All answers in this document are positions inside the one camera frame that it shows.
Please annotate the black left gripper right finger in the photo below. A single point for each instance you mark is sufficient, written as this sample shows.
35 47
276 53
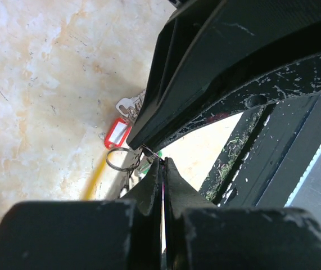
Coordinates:
201 235

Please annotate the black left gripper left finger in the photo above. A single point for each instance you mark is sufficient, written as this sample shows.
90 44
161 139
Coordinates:
110 234

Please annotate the red key tag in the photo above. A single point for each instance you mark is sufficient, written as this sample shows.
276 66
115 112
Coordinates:
117 134

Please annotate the green key tag on ring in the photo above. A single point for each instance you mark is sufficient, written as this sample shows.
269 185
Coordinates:
144 165

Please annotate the steel key organizer yellow handle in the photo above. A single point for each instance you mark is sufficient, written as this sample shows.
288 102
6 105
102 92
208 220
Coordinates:
114 175

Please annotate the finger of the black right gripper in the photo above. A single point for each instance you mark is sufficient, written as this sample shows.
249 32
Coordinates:
248 88
203 39

